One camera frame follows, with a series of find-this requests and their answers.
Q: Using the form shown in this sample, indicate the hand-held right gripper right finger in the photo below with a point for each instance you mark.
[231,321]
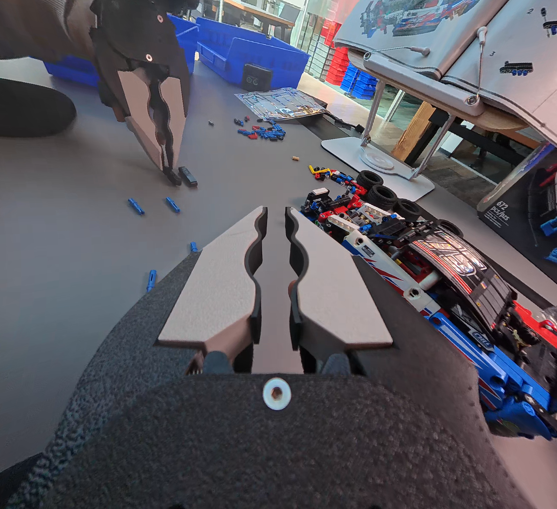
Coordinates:
[343,295]

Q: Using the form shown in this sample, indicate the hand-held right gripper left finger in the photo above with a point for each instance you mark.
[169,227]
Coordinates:
[209,295]

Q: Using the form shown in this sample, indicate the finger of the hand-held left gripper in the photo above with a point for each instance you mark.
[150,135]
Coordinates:
[176,108]
[135,100]

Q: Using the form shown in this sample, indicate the blue plastic crate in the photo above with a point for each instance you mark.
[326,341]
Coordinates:
[261,52]
[69,71]

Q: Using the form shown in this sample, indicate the pile of blue pins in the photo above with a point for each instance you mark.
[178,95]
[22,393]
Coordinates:
[261,131]

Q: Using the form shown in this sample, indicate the brick-built toy race car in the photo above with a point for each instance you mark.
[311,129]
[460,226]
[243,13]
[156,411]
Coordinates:
[457,265]

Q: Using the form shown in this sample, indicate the person's left forearm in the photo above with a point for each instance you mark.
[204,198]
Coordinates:
[39,4]

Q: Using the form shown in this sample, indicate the small black box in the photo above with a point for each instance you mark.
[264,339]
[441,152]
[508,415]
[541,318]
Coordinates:
[256,78]

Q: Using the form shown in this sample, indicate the sticker sheet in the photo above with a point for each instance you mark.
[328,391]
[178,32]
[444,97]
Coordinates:
[278,104]

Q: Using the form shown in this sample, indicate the black rubber tire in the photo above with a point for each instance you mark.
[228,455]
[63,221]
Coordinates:
[370,179]
[382,196]
[407,209]
[450,227]

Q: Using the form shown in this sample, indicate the pile of mixed bricks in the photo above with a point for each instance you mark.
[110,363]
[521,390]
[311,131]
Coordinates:
[339,178]

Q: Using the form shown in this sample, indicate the long wooden table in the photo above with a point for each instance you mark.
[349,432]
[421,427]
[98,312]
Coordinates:
[252,8]

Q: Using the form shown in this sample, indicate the silver monitor stand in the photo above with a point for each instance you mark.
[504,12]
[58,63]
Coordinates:
[348,147]

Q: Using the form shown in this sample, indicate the rack of red blue bins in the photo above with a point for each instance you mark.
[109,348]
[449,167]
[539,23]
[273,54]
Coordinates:
[348,69]

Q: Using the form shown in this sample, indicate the Lego set box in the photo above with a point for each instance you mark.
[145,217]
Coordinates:
[522,213]

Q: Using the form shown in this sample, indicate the wooden side table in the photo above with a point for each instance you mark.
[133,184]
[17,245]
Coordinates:
[500,121]

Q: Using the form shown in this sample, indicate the person's dark trousers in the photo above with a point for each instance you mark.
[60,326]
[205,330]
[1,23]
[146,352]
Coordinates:
[13,483]

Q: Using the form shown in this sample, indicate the wooden post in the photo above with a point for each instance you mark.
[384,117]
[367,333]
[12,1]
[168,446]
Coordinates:
[413,130]

